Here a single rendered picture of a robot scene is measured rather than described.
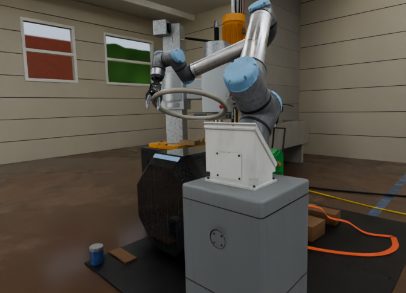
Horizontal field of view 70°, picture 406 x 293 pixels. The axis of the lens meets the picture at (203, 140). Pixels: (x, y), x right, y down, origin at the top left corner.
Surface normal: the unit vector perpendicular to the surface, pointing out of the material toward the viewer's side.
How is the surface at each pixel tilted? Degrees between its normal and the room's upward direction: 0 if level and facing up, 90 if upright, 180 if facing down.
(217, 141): 90
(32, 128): 90
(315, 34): 90
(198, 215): 90
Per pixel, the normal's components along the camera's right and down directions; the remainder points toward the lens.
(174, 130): -0.23, 0.12
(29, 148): 0.73, 0.06
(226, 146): -0.65, 0.11
